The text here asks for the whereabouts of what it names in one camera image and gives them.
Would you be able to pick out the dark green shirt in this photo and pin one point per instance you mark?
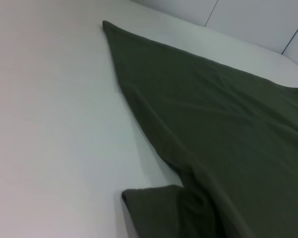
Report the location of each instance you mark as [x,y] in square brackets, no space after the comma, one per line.
[213,136]

